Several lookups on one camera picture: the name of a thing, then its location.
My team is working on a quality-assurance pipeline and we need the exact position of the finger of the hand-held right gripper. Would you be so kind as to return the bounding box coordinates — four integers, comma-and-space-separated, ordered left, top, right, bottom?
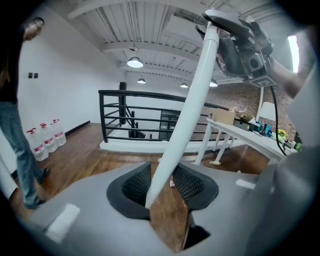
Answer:
216, 36, 246, 76
201, 8, 251, 35

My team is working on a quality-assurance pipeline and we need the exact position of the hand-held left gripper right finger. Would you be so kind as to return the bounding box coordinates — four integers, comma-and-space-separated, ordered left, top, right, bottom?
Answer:
174, 162, 263, 256

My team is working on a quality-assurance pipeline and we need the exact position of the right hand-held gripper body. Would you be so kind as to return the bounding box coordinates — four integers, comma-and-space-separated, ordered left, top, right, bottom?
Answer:
233, 18, 278, 88

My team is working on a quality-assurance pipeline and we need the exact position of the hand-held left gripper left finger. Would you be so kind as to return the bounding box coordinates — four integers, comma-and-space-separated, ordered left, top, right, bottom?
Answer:
29, 162, 173, 256

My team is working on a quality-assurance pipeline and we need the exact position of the person's right forearm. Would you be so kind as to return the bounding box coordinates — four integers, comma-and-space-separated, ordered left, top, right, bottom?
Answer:
268, 58, 311, 100

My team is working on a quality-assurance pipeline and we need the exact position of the long ceiling light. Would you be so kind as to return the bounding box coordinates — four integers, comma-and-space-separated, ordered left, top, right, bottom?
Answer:
287, 34, 300, 74

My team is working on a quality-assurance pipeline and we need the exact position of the open cardboard box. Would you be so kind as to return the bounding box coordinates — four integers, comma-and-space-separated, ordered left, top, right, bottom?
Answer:
211, 108, 237, 125

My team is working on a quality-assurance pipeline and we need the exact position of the white desk lamp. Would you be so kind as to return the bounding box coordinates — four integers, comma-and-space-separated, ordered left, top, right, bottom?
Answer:
255, 101, 276, 128

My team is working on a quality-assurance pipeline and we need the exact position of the white table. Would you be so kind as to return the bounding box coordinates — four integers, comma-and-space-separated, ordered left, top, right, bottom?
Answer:
194, 117, 301, 166

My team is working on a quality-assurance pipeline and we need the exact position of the black electronic box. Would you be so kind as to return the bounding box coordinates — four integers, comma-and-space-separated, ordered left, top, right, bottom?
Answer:
233, 119, 256, 132

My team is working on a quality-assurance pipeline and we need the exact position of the blue plastic box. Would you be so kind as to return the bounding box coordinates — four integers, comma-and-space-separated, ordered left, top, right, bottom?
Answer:
254, 122, 273, 138

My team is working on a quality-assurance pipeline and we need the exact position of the black metal railing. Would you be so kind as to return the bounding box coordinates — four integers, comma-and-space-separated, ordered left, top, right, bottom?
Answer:
98, 89, 232, 144

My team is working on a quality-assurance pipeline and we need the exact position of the black rectangular column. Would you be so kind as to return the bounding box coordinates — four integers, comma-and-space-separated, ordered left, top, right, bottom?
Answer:
119, 81, 127, 126

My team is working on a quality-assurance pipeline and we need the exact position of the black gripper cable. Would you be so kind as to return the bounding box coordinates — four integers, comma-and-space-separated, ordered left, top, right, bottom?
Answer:
268, 84, 287, 157

